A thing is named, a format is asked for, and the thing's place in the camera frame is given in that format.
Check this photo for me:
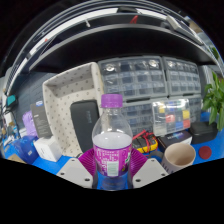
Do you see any white cardboard box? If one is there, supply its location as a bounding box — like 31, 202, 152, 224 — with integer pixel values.
33, 135, 63, 163

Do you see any clear bottle with purple cap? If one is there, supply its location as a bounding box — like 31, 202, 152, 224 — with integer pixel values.
91, 93, 134, 191

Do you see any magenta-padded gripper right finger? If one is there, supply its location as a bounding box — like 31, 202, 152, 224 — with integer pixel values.
127, 147, 170, 190

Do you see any small black labelled box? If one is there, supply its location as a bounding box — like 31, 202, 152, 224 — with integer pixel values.
156, 130, 193, 151

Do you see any black carton with blue logo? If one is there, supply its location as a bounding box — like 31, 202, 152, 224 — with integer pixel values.
29, 101, 54, 139

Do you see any flat round red coaster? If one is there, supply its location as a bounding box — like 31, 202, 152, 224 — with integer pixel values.
198, 145, 213, 160

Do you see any white perforated tray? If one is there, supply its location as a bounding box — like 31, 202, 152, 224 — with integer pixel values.
42, 61, 105, 158

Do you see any black hard case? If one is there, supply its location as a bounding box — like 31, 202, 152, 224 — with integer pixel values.
189, 121, 219, 145

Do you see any yellow multimeter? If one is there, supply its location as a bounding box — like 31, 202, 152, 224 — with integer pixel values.
132, 133, 159, 154

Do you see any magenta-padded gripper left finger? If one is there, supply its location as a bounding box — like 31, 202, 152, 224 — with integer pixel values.
56, 147, 98, 190

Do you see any green potted plant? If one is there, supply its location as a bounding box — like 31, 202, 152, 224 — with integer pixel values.
201, 71, 224, 132

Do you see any beige ceramic cup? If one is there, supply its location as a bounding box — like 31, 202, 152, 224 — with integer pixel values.
160, 142, 197, 175

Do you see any black overhead shelf unit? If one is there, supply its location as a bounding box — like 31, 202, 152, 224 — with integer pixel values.
4, 4, 224, 78

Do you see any purple bag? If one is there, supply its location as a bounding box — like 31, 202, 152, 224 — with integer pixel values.
22, 110, 38, 138

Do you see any black rounded speaker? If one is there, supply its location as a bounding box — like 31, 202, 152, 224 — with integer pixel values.
69, 99, 101, 154

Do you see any clear organizer with coloured parts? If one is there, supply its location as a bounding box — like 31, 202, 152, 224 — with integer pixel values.
151, 98, 192, 138

